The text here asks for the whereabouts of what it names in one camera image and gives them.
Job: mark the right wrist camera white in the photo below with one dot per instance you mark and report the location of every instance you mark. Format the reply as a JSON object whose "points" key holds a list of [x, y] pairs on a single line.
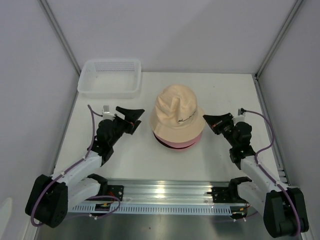
{"points": [[240, 116]]}

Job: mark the corner aluminium profile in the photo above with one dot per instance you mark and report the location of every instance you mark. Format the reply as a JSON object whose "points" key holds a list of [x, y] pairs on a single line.
{"points": [[280, 36], [52, 20]]}

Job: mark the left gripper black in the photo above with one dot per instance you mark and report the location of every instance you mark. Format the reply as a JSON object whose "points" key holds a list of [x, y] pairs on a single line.
{"points": [[130, 115]]}

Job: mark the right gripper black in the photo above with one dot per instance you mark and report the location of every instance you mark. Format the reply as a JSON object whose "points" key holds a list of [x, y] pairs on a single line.
{"points": [[216, 122]]}

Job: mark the cream bucket hat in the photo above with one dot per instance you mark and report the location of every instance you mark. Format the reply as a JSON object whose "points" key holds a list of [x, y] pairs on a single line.
{"points": [[176, 116]]}

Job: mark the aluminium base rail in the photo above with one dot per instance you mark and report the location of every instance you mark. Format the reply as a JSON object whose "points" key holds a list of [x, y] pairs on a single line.
{"points": [[167, 193]]}

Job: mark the black bucket hat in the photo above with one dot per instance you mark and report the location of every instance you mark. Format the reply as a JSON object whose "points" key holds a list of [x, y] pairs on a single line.
{"points": [[175, 147]]}

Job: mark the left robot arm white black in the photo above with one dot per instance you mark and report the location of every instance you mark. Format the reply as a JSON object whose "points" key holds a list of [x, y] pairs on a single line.
{"points": [[53, 196]]}

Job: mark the black mounting plate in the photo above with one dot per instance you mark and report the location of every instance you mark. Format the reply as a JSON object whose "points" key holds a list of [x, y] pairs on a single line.
{"points": [[221, 195], [114, 191]]}

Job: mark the white plastic basket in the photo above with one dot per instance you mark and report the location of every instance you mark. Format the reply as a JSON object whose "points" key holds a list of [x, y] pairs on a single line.
{"points": [[111, 78]]}

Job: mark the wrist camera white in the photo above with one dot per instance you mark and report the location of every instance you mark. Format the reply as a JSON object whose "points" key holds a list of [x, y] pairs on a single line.
{"points": [[108, 112], [240, 116]]}

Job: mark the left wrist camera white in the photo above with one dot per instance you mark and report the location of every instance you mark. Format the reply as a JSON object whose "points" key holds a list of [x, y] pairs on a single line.
{"points": [[108, 112]]}

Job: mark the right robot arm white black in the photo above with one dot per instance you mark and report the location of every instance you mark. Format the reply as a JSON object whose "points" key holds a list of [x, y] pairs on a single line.
{"points": [[282, 207]]}

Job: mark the white slotted cable duct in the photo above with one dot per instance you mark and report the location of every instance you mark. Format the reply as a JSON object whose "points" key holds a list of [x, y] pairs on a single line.
{"points": [[95, 208]]}

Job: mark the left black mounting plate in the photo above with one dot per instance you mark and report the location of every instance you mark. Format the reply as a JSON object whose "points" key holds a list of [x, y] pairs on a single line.
{"points": [[114, 191]]}

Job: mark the left corner aluminium profile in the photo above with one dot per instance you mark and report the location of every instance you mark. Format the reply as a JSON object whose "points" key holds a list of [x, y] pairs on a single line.
{"points": [[52, 20]]}

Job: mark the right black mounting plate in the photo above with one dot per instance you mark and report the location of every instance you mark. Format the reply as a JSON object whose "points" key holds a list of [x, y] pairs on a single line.
{"points": [[221, 195]]}

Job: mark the right corner aluminium profile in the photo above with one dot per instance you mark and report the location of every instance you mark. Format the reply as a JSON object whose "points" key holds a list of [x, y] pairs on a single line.
{"points": [[280, 36]]}

